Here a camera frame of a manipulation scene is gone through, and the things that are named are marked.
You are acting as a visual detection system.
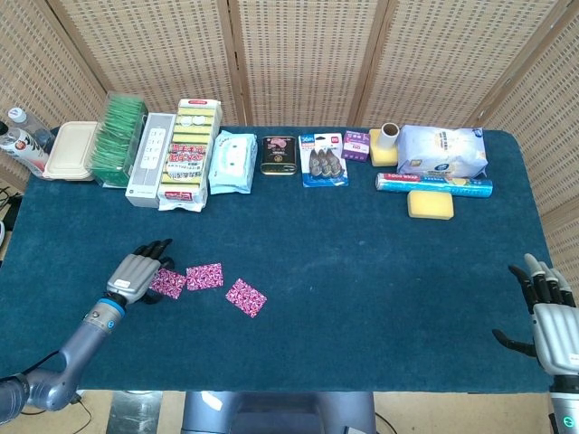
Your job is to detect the yellow sponge multipack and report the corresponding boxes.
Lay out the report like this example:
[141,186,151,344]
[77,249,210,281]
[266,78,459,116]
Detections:
[157,98,223,212]

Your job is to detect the dark gold meat can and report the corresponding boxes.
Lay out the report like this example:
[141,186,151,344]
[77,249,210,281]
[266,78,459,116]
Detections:
[260,135,299,176]

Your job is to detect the wicker folding screen panel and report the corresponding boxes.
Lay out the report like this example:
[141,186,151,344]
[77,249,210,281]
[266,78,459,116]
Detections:
[355,0,569,132]
[470,0,579,290]
[0,0,112,193]
[228,0,391,128]
[47,0,249,127]

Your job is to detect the plain yellow sponge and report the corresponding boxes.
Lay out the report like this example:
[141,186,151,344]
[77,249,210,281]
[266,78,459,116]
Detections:
[368,128,400,167]

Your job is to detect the small purple box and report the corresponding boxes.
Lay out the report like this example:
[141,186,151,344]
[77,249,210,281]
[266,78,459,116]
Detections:
[341,129,372,162]

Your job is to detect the metal table leg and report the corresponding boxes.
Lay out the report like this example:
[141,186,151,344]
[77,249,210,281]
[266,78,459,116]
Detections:
[109,391,163,434]

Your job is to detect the large white tissue pack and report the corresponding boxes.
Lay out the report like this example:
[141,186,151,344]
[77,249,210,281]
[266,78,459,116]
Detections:
[396,124,490,179]

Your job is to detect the light blue wet wipes pack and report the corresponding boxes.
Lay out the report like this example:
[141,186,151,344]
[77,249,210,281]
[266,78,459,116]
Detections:
[208,129,259,195]

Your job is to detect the white labelled bottle black cap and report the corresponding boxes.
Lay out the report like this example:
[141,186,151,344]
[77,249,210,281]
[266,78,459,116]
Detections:
[0,120,51,178]

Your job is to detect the beige lunch box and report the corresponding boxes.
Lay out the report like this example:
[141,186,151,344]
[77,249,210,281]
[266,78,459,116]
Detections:
[43,120,100,183]

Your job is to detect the yellow sponge green underside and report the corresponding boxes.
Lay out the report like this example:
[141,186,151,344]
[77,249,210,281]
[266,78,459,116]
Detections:
[406,190,455,222]

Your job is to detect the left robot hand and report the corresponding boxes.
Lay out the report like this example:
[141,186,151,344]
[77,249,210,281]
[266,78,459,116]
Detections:
[106,238,176,305]

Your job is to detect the clear bottle white cap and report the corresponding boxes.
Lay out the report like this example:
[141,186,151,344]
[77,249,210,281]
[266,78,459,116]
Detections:
[7,107,56,155]

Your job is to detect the clear box green tea bags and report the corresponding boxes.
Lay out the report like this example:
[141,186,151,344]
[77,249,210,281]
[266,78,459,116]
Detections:
[88,91,149,188]

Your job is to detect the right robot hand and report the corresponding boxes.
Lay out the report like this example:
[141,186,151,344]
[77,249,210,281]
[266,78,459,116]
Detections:
[491,252,579,376]

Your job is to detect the teal felt table cover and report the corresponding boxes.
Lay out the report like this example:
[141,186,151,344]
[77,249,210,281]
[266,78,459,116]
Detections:
[0,125,569,393]

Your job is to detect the black floor cable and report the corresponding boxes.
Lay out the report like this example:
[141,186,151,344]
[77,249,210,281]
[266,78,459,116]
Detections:
[0,183,23,213]

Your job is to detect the blue cling wrap roll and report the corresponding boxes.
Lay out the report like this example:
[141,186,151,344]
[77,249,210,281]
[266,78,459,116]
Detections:
[375,171,494,200]

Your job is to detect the white paper roll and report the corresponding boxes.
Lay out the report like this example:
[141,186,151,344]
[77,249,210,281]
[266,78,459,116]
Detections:
[381,122,400,151]

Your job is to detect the white power strip box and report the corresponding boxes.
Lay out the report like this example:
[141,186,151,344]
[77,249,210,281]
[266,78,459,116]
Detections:
[125,112,177,209]

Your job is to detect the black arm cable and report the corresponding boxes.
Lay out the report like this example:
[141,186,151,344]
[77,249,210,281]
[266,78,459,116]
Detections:
[17,350,64,376]

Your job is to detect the blue blister pack of hooks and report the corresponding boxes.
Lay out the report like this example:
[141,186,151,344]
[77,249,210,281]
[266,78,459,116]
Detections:
[299,132,350,189]

